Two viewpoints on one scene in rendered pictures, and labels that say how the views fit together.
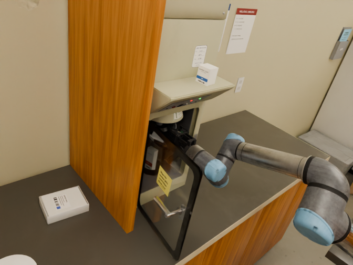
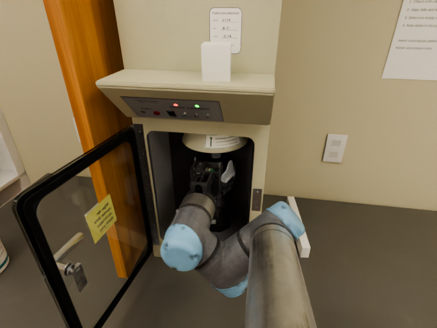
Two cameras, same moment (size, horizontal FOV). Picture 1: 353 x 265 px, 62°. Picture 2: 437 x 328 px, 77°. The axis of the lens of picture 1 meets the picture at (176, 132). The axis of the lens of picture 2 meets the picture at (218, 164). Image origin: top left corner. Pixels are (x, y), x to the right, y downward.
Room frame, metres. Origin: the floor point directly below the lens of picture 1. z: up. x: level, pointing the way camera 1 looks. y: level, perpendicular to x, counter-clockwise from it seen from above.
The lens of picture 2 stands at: (0.73, -0.51, 1.62)
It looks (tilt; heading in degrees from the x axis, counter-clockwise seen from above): 29 degrees down; 57
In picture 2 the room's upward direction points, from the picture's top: straight up
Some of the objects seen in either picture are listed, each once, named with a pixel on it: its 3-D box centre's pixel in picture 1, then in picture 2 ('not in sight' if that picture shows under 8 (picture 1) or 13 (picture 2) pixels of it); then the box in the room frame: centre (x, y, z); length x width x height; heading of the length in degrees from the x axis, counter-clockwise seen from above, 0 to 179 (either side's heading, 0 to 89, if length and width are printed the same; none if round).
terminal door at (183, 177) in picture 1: (162, 190); (107, 233); (0.77, 0.01, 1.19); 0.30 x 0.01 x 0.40; 40
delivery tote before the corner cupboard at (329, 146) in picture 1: (323, 156); not in sight; (3.06, -1.76, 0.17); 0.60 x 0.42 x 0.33; 46
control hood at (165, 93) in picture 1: (191, 97); (190, 103); (0.97, -0.03, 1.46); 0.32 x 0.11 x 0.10; 138
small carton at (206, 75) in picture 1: (207, 74); (216, 61); (1.01, -0.06, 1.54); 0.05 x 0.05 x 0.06; 54
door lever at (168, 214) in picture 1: (166, 205); not in sight; (0.69, -0.02, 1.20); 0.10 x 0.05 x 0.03; 40
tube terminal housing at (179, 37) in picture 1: (154, 109); (209, 131); (1.09, 0.11, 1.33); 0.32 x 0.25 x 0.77; 138
